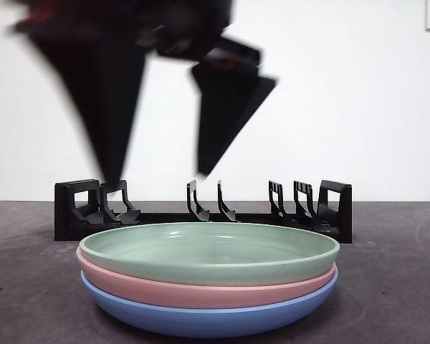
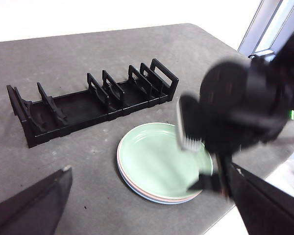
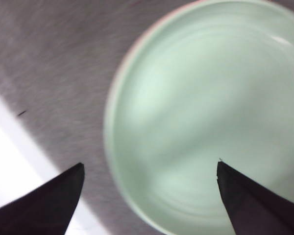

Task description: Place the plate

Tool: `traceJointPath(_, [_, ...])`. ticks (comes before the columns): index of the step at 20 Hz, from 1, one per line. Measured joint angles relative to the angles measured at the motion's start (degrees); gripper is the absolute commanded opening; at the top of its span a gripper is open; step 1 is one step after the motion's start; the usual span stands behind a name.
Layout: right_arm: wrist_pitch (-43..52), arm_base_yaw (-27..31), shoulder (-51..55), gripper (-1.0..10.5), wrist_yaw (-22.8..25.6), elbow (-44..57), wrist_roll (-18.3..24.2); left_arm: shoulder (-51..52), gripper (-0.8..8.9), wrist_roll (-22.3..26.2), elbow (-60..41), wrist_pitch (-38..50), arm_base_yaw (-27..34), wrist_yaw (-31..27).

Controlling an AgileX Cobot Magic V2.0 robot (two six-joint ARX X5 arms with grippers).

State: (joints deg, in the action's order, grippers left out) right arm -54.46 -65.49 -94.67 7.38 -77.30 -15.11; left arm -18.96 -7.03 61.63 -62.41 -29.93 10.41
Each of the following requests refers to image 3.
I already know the green round plate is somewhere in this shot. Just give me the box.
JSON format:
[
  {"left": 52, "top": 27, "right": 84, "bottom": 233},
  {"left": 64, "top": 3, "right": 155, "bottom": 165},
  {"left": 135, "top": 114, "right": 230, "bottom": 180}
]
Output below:
[{"left": 103, "top": 0, "right": 294, "bottom": 235}]

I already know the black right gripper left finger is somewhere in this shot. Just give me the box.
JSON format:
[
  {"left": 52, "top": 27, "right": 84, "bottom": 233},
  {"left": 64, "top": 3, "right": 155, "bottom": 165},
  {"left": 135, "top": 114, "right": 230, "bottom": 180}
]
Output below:
[{"left": 0, "top": 163, "right": 85, "bottom": 235}]

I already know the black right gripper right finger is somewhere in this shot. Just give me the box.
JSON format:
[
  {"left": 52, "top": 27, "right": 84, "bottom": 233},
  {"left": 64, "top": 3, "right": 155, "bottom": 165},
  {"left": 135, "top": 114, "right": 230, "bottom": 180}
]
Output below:
[{"left": 216, "top": 158, "right": 294, "bottom": 235}]

